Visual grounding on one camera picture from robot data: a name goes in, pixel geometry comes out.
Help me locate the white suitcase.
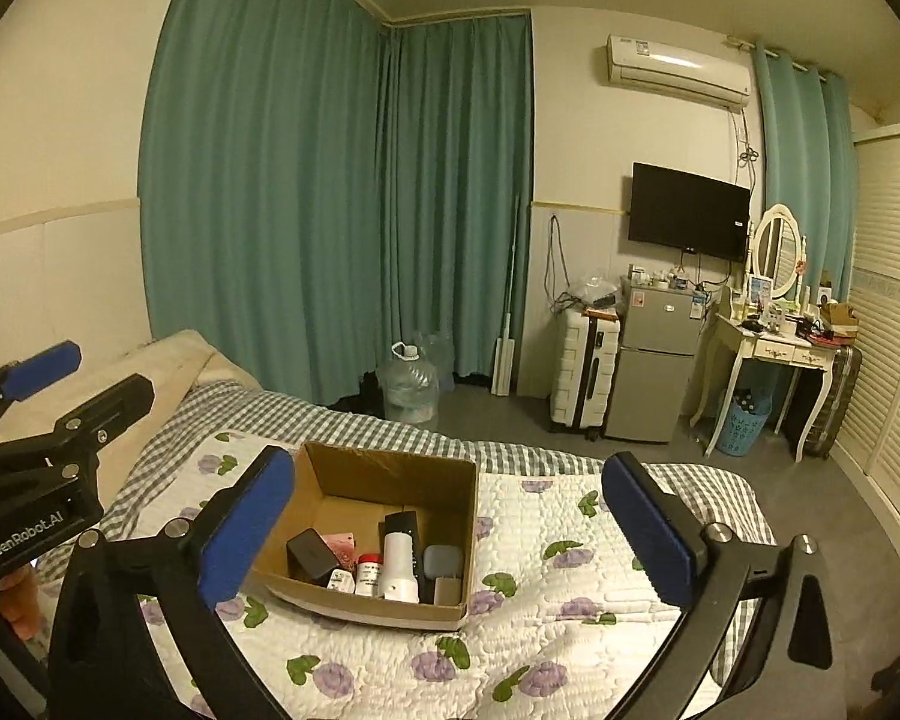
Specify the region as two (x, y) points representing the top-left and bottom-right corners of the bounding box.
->
(549, 307), (621, 440)

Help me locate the blue laundry basket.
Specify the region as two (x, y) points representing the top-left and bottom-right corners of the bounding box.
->
(717, 388), (772, 457)

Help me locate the white bottle red cap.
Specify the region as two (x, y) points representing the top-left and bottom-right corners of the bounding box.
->
(354, 553), (383, 598)

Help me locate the green curtain left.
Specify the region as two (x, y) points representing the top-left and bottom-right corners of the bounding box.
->
(137, 0), (533, 403)

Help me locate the white louvered wardrobe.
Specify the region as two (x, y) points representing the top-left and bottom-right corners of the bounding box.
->
(832, 124), (900, 561)

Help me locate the light blue earbuds case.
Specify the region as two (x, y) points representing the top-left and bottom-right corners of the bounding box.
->
(422, 543), (463, 580)

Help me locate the floral white quilt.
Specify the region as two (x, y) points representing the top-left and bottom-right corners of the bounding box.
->
(102, 380), (678, 718)

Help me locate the beige pillow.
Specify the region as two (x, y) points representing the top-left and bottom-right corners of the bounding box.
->
(0, 330), (260, 507)

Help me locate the dark suitcase by wardrobe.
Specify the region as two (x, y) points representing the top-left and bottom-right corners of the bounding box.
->
(805, 346), (863, 457)

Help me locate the white dressing table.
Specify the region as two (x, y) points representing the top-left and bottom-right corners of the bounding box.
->
(689, 314), (837, 463)

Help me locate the white round device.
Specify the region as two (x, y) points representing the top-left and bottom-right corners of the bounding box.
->
(379, 532), (419, 603)

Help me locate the clear water jug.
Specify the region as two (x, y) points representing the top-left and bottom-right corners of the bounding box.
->
(377, 341), (440, 429)

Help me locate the oval vanity mirror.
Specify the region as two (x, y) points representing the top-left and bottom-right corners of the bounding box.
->
(746, 203), (805, 302)

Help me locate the silver mini fridge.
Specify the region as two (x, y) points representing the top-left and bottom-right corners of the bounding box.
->
(605, 278), (706, 444)

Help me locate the pink package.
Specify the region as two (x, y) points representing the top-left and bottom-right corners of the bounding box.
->
(322, 533), (357, 571)

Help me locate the small white charger plug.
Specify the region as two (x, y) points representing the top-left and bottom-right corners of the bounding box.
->
(326, 567), (356, 595)

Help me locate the grey power charger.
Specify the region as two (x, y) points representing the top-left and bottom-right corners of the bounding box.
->
(434, 575), (463, 606)

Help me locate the person's left hand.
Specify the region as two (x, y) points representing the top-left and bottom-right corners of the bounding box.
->
(0, 564), (41, 642)

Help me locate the white air conditioner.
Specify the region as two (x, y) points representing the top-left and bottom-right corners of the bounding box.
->
(606, 36), (752, 110)

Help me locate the white flat mop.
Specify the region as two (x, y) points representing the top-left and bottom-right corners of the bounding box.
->
(491, 193), (521, 397)

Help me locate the brown cardboard box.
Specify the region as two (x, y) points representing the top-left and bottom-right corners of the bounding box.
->
(250, 442), (479, 632)

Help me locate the green curtain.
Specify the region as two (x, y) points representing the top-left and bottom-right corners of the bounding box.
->
(137, 0), (533, 403)
(751, 44), (857, 299)

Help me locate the black wall television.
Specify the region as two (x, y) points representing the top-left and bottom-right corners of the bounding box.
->
(628, 163), (751, 262)

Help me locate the green curtain right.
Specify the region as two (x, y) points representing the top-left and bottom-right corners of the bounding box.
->
(751, 44), (857, 299)

